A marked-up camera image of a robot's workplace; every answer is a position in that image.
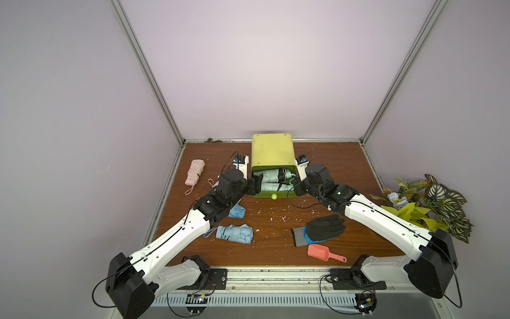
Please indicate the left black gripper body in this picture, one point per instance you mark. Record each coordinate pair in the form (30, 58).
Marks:
(241, 189)

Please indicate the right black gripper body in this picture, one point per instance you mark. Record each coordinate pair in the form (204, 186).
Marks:
(300, 187)

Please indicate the mint green umbrella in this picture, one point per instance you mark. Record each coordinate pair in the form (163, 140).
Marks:
(276, 187)
(280, 175)

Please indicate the yellow-green drawer cabinet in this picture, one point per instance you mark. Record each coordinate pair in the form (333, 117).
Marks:
(273, 151)

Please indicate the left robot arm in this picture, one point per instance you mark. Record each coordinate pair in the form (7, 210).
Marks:
(135, 281)

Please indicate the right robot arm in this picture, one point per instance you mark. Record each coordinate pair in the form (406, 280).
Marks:
(429, 261)

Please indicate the pink umbrella near centre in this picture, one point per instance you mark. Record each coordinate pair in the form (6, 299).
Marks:
(213, 183)

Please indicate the pink umbrella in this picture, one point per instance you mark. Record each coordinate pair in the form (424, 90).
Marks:
(194, 173)
(213, 183)

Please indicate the light blue umbrella upper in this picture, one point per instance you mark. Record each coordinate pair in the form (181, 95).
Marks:
(237, 212)

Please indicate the light blue umbrella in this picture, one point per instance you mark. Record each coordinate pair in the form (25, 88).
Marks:
(238, 234)
(237, 212)

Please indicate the pink umbrella far left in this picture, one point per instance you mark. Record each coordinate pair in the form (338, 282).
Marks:
(194, 173)

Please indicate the light blue umbrella lower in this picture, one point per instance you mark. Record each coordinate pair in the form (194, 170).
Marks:
(238, 234)

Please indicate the black and blue work glove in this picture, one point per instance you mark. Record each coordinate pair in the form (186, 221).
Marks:
(319, 230)

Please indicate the pink plastic scoop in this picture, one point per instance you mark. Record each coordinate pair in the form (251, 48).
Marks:
(323, 253)

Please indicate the artificial potted plant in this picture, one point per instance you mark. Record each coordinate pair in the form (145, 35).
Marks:
(429, 204)

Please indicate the left electronics board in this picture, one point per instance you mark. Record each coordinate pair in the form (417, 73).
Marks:
(196, 304)

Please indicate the electronics board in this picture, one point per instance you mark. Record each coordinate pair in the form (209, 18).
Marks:
(196, 304)
(366, 302)

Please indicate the right electronics board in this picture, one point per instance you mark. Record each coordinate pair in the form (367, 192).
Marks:
(366, 302)

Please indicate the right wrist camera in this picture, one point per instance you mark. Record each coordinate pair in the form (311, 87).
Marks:
(301, 163)

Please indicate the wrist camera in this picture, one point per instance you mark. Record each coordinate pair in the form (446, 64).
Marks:
(301, 163)
(241, 163)

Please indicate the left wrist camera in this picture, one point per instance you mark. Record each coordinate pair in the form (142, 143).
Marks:
(241, 163)

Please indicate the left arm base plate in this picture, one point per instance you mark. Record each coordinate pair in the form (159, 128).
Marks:
(209, 278)

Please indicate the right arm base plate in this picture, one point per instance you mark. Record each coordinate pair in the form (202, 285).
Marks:
(352, 278)

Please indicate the aluminium front rail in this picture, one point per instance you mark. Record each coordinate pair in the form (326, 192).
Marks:
(289, 287)

